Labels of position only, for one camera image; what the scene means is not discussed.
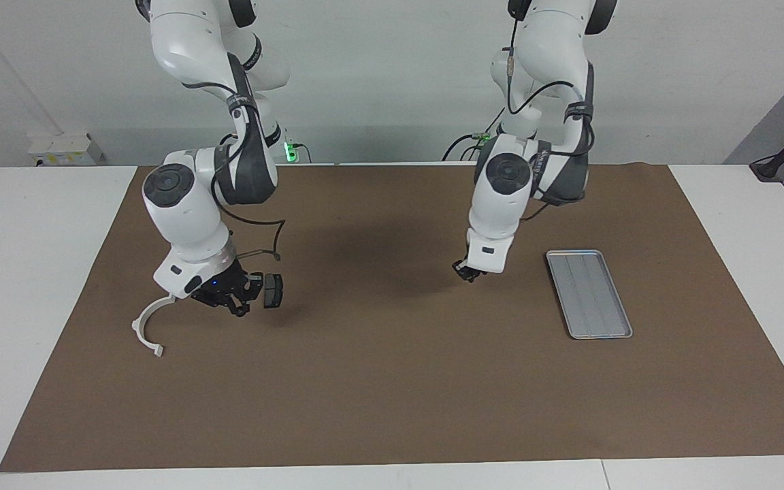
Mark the brown table mat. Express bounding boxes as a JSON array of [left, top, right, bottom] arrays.
[[0, 163, 784, 474]]

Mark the white semicircular bracket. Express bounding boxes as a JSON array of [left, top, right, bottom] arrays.
[[131, 293, 178, 359]]

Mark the white wall power box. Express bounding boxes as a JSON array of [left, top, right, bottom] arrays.
[[27, 133, 104, 167]]

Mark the short dark brake pad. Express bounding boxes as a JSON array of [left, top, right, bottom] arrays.
[[262, 272, 284, 310]]

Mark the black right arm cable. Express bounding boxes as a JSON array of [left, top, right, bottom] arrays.
[[184, 80, 288, 263]]

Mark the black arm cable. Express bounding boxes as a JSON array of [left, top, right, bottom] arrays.
[[184, 80, 288, 263], [503, 0, 597, 220]]

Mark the silver metal tray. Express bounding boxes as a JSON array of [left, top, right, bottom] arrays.
[[546, 250, 634, 340]]

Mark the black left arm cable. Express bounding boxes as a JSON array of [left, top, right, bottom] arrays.
[[503, 0, 597, 220]]

